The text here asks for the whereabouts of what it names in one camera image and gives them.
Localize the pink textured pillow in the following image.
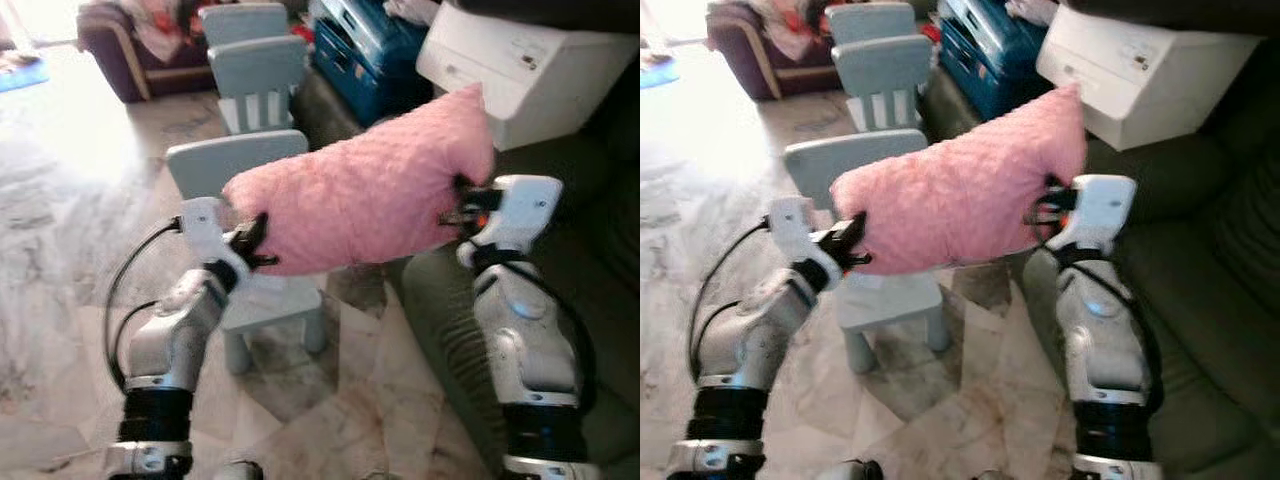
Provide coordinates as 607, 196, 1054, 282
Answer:
830, 83, 1088, 276
222, 82, 496, 276

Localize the dark green leather sofa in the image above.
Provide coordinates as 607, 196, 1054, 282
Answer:
290, 70, 641, 480
918, 65, 1280, 480

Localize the light blue plastic chair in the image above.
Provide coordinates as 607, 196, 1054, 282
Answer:
783, 130, 951, 376
832, 35, 933, 133
165, 130, 331, 376
198, 3, 291, 47
825, 3, 916, 47
208, 35, 309, 136

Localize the white plastic box appliance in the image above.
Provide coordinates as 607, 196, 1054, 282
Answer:
415, 5, 641, 151
1035, 5, 1266, 151

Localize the blue hard suitcase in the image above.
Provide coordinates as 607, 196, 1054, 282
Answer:
938, 0, 1051, 121
308, 0, 431, 126

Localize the white crumpled bag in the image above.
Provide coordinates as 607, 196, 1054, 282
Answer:
1005, 0, 1061, 26
385, 0, 441, 26

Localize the purple armchair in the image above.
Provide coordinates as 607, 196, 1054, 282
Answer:
78, 0, 216, 103
705, 0, 841, 101

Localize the grey robot left foot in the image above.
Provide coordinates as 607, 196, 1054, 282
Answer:
820, 460, 883, 480

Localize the pile of mixed clothes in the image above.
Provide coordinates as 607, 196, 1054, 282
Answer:
125, 0, 211, 61
750, 0, 836, 61

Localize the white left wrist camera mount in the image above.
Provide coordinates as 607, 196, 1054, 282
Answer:
180, 197, 251, 267
768, 197, 839, 267

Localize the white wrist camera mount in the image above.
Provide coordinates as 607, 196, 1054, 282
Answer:
470, 175, 563, 256
768, 197, 839, 267
1068, 175, 1138, 253
180, 197, 251, 267

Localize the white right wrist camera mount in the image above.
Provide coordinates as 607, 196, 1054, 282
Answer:
1068, 175, 1138, 253
470, 175, 563, 256

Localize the short black left arm cable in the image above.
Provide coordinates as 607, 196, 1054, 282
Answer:
112, 300, 161, 387
695, 300, 746, 377

